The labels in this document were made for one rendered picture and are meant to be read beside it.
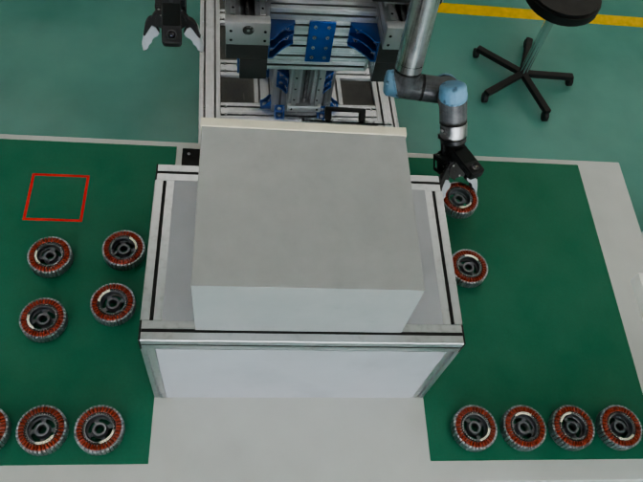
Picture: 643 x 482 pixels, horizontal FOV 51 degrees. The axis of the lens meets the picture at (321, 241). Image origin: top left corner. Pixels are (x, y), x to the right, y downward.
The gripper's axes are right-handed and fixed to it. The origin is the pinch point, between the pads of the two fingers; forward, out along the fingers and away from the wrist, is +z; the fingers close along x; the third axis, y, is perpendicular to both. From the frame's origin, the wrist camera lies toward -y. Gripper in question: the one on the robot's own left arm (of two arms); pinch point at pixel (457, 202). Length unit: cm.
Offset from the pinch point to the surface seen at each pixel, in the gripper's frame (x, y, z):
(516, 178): -27.7, 7.6, 4.3
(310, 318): 66, -44, -16
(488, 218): -10.6, -0.8, 9.1
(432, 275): 35, -39, -11
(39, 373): 122, 2, 8
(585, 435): 4, -60, 39
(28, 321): 121, 11, -2
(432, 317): 40, -47, -6
